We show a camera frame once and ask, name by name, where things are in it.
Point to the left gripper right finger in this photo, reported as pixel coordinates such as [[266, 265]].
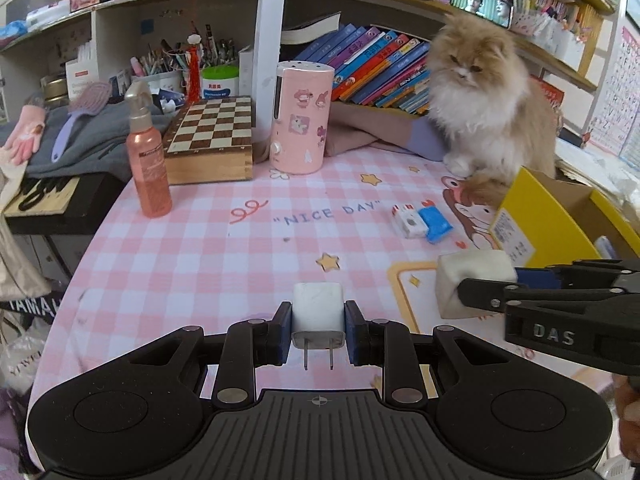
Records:
[[389, 346]]

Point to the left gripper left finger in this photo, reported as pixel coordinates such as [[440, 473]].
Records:
[[248, 345]]

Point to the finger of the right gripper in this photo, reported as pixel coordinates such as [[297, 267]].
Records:
[[493, 295], [584, 274]]

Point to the white foam cube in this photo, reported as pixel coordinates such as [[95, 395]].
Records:
[[452, 269]]

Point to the white USB charger plug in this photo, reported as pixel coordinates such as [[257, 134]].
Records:
[[318, 319]]

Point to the blue packet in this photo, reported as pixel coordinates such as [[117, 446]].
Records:
[[437, 226]]

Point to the white red staple box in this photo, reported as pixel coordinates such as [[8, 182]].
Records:
[[408, 221]]

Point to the yellow cardboard box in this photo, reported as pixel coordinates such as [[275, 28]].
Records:
[[542, 221]]

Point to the stack of books and papers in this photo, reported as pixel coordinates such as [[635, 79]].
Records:
[[608, 174]]

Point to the pink checkered tablecloth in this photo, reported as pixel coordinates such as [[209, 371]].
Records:
[[231, 251]]

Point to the fluffy orange white cat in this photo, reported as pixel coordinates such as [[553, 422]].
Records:
[[494, 115]]

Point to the wooden chess board box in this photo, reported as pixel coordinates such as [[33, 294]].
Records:
[[210, 141]]

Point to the pink spray bottle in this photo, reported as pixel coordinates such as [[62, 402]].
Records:
[[146, 153]]

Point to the pink folded cloth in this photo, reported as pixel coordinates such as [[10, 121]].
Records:
[[353, 126]]

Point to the pink cartoon cylinder humidifier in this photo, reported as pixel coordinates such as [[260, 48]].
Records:
[[300, 116]]

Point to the grey folded clothes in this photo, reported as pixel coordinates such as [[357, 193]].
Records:
[[97, 146]]

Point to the row of colourful books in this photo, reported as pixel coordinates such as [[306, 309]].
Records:
[[373, 66]]

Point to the green lid white jar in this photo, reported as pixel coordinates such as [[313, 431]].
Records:
[[221, 81]]

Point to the smartphone showing video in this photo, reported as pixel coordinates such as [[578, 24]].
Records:
[[498, 12]]

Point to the purple hair brush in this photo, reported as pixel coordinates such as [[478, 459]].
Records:
[[91, 101]]

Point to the pink glove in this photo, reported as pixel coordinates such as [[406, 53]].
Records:
[[25, 138]]

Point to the wooden shelf unit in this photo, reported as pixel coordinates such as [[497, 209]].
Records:
[[120, 28]]

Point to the alphabet wall poster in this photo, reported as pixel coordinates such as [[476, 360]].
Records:
[[614, 126]]

